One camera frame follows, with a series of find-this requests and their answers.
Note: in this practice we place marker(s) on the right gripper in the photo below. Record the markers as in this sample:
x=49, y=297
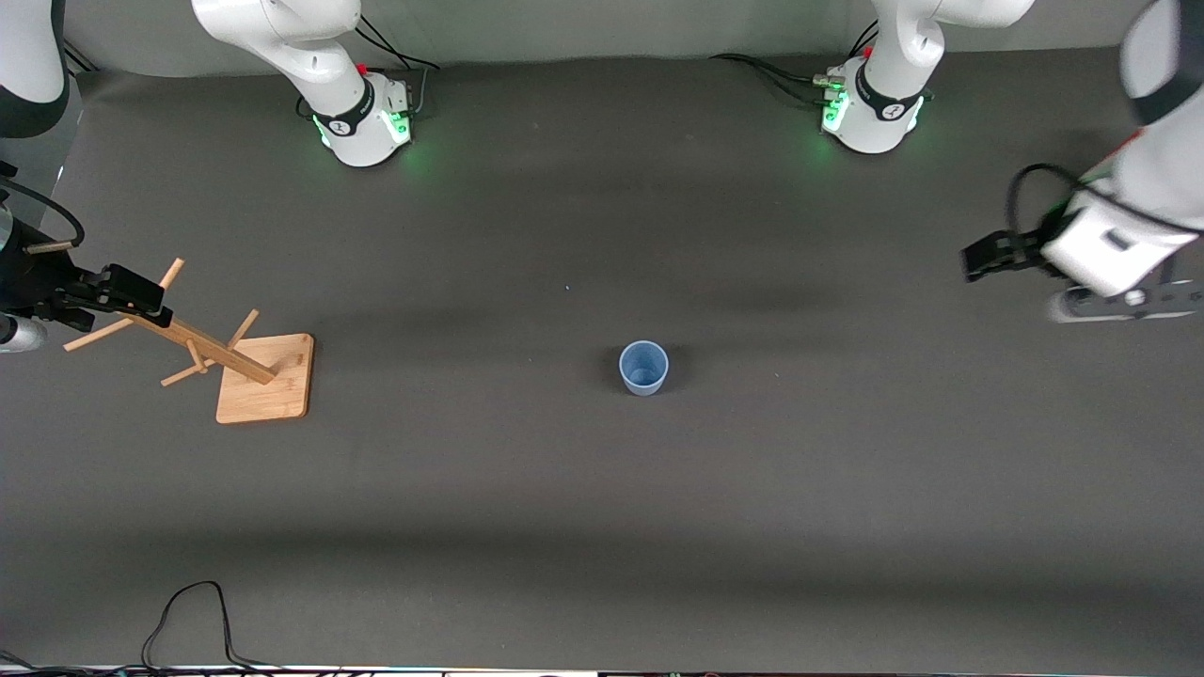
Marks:
x=28, y=282

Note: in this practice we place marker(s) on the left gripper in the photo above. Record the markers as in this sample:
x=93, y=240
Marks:
x=1025, y=249

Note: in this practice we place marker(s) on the light blue plastic cup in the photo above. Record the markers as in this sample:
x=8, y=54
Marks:
x=644, y=367

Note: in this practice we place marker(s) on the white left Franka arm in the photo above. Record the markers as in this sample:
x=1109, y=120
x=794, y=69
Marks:
x=884, y=103

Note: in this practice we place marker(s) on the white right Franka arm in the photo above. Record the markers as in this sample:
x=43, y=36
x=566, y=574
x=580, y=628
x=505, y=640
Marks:
x=282, y=38

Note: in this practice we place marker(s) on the wooden mug tree rack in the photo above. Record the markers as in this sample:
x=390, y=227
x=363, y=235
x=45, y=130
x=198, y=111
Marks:
x=268, y=390

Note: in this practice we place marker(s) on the aluminium frame rail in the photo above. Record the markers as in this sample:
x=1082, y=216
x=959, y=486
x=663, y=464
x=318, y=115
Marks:
x=80, y=61

